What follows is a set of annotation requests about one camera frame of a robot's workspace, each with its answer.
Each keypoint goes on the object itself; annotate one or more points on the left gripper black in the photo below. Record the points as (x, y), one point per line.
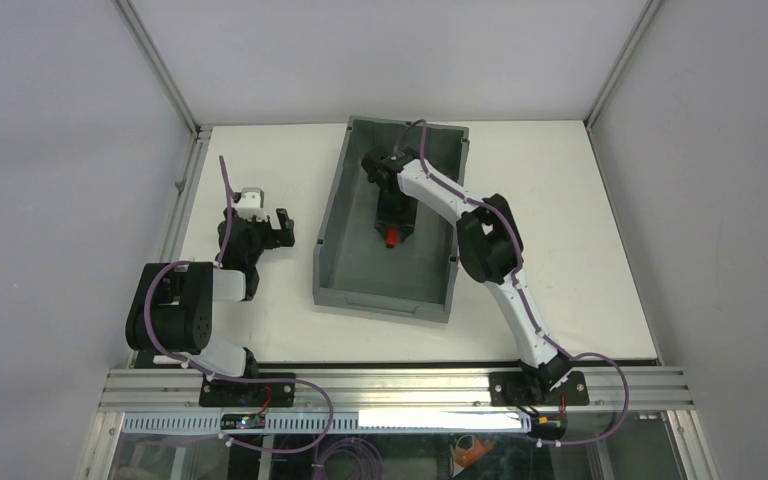
(272, 234)

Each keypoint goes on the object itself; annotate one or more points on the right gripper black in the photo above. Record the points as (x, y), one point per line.
(392, 223)

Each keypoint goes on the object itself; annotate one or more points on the red handled screwdriver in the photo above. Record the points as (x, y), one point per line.
(392, 237)

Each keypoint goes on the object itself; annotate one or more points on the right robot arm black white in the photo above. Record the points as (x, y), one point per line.
(489, 250)

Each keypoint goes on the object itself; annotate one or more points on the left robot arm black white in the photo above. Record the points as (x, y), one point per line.
(172, 310)

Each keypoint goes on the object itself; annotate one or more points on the orange object below table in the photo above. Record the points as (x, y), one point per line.
(467, 449)

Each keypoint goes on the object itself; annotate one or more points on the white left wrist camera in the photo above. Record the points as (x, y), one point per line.
(249, 204)

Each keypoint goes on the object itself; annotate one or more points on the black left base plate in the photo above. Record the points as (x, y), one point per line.
(278, 391)

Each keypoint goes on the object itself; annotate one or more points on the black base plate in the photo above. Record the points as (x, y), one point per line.
(509, 388)
(278, 391)

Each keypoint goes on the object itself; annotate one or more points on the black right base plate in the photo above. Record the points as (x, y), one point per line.
(509, 388)

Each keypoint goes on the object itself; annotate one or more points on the white slotted cable duct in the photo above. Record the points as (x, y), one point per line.
(361, 422)

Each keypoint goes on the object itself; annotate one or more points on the aluminium mounting rail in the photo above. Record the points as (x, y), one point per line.
(456, 389)

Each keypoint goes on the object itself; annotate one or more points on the left aluminium frame post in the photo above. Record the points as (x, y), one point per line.
(156, 64)

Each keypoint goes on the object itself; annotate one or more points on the aluminium frame post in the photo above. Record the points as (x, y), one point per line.
(628, 50)
(156, 64)

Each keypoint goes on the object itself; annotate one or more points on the right aluminium frame post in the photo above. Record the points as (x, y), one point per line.
(628, 50)

